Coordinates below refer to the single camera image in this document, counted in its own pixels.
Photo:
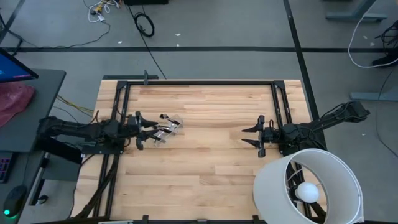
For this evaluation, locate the black computer mouse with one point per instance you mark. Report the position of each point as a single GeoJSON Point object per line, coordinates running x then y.
{"type": "Point", "coordinates": [14, 200]}

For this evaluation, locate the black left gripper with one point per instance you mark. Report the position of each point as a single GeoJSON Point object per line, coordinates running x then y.
{"type": "Point", "coordinates": [133, 130]}

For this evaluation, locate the black clamp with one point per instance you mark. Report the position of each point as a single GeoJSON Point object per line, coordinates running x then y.
{"type": "Point", "coordinates": [145, 77]}

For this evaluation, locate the black desk support beam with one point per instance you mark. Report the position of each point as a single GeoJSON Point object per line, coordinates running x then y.
{"type": "Point", "coordinates": [62, 152]}

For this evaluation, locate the computer keyboard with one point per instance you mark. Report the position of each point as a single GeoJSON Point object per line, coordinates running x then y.
{"type": "Point", "coordinates": [3, 166]}

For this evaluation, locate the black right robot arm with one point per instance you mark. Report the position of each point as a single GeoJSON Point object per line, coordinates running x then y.
{"type": "Point", "coordinates": [311, 130]}

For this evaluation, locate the black desk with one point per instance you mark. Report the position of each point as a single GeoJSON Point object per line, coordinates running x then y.
{"type": "Point", "coordinates": [34, 102]}

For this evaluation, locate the person's shoe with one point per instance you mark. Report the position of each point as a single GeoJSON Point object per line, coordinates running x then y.
{"type": "Point", "coordinates": [385, 60]}

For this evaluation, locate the grey desk foot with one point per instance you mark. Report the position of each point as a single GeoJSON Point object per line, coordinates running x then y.
{"type": "Point", "coordinates": [62, 169]}

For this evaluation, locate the fluffy-head black makeup brush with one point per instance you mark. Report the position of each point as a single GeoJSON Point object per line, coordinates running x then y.
{"type": "Point", "coordinates": [164, 128]}

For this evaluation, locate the white drum lampshade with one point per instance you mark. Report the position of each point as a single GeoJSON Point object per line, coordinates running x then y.
{"type": "Point", "coordinates": [269, 193]}

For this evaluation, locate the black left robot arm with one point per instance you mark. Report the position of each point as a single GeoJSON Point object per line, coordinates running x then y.
{"type": "Point", "coordinates": [81, 130]}

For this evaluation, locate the large black powder brush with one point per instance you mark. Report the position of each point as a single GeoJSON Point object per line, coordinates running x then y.
{"type": "Point", "coordinates": [163, 116]}

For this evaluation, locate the grey desk leg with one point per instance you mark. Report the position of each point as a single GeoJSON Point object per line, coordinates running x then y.
{"type": "Point", "coordinates": [354, 16]}
{"type": "Point", "coordinates": [373, 96]}

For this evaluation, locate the red cloth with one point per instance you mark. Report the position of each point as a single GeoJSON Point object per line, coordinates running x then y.
{"type": "Point", "coordinates": [14, 99]}

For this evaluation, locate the computer monitor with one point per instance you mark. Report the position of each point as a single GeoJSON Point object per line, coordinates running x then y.
{"type": "Point", "coordinates": [12, 68]}

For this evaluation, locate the white round light bulb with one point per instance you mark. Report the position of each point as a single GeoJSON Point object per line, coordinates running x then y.
{"type": "Point", "coordinates": [307, 192]}

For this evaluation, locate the black aluminium table frame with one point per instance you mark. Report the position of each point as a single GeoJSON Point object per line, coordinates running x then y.
{"type": "Point", "coordinates": [199, 83]}

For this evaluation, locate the black box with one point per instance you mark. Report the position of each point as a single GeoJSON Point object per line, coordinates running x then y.
{"type": "Point", "coordinates": [146, 2]}

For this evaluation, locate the black metal bar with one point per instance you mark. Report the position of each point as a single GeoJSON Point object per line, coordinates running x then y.
{"type": "Point", "coordinates": [124, 76]}

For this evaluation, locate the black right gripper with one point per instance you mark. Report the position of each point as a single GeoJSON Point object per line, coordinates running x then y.
{"type": "Point", "coordinates": [269, 135]}

